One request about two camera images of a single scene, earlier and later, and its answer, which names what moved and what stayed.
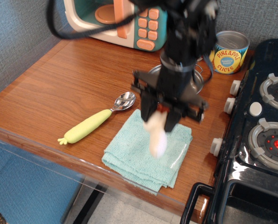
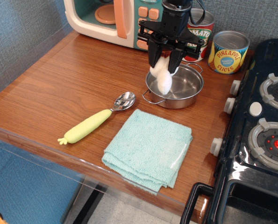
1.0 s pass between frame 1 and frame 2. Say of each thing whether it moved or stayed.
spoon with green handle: stayed
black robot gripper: moved
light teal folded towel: stayed
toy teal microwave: stayed
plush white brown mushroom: moved
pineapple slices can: stayed
